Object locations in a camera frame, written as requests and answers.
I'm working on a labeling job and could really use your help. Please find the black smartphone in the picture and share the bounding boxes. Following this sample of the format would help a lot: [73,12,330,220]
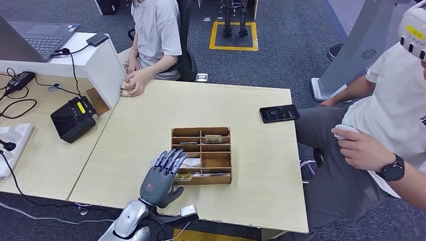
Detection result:
[259,104,301,124]

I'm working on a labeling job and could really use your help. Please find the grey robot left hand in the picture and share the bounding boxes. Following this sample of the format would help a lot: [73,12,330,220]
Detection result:
[140,149,189,209]

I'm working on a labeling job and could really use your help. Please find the black adapter cable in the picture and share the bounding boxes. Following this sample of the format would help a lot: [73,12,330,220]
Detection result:
[33,76,82,98]

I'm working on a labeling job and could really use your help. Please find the white wire bundle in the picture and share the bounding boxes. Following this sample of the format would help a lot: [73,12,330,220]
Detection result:
[299,160,316,184]

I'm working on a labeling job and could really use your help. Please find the black smartwatch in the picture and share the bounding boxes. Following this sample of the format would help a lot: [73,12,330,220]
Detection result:
[377,153,406,182]

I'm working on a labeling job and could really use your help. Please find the black power adapter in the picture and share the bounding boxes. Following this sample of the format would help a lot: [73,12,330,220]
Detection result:
[4,71,36,95]

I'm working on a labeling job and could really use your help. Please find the black case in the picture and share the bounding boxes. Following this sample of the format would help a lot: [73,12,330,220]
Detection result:
[94,0,121,16]

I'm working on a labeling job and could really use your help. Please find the black power cable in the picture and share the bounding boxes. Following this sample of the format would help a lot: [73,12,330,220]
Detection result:
[0,151,116,218]

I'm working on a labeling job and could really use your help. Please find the black drive cable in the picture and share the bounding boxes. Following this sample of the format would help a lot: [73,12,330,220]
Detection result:
[50,44,91,98]

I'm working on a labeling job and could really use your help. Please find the brown cardboard piece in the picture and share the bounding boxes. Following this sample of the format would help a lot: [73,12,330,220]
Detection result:
[85,87,111,116]

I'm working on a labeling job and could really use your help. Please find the white folded paper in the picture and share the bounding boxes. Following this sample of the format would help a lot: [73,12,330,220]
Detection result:
[181,157,201,169]

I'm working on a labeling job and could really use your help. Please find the black office chair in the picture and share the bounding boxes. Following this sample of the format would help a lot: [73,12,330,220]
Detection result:
[128,0,197,83]

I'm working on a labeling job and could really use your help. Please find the black looped cable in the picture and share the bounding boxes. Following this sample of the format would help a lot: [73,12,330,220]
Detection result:
[0,99,38,121]

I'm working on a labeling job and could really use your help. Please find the black power plug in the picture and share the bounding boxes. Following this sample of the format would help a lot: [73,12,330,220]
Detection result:
[0,140,16,153]

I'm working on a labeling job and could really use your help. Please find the black bracket wrist camera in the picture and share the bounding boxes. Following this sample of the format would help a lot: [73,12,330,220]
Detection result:
[148,204,199,227]

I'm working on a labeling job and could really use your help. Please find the black control box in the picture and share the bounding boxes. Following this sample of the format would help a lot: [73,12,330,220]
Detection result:
[50,96,100,144]

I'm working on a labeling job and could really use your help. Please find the white desk partition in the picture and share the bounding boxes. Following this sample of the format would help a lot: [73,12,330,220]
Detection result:
[0,32,127,110]

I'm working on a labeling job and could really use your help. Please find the yellow floor mat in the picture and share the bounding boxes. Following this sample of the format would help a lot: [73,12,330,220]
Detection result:
[173,228,264,241]

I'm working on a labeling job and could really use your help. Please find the yellow floor tape square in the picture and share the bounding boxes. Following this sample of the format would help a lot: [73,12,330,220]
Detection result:
[208,21,259,52]

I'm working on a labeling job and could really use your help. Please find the white VR headset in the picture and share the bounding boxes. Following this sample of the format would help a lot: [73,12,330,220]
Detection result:
[397,2,426,62]

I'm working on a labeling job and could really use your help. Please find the black humanoid robot legs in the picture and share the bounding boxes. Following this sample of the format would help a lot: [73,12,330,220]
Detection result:
[220,0,250,38]

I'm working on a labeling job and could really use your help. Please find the pale flat card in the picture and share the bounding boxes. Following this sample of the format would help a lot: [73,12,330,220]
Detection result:
[193,172,230,178]

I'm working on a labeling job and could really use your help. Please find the white power strip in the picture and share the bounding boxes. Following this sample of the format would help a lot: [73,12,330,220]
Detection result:
[0,124,35,181]

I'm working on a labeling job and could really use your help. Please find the white floor cable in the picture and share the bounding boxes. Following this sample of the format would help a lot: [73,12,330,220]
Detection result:
[0,203,116,223]

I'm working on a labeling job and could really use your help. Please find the person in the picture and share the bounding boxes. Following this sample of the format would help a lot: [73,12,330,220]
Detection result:
[116,0,183,98]
[271,43,426,241]

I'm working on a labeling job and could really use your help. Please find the white handheld controller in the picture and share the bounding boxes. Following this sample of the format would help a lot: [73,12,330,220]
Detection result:
[334,124,360,141]

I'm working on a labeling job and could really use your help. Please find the person's right hand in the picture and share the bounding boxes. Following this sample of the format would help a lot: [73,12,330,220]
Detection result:
[126,58,141,74]
[318,98,340,108]

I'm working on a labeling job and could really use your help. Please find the person's left hand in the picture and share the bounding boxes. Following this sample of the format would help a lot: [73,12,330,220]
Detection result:
[331,128,395,173]
[125,68,154,98]

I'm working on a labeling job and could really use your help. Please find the grey floor stand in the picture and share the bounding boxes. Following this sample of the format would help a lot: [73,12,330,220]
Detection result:
[310,0,405,102]

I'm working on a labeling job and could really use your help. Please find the dark grey laptop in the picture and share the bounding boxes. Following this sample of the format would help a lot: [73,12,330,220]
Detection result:
[0,17,80,64]

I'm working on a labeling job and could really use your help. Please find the wooden compartment organizer box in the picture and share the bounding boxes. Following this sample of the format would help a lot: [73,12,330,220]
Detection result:
[171,126,233,186]

